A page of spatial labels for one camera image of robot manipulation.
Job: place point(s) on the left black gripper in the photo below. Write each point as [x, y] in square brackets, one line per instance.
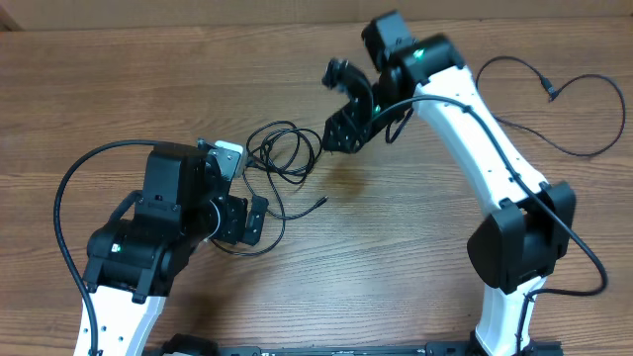
[231, 228]

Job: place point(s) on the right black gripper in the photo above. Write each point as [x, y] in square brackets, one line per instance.
[337, 125]

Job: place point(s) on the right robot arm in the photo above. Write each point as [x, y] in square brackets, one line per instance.
[524, 232]

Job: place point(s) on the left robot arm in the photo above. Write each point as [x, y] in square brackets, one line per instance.
[134, 258]

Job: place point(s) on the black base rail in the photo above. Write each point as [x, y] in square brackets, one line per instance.
[182, 344]

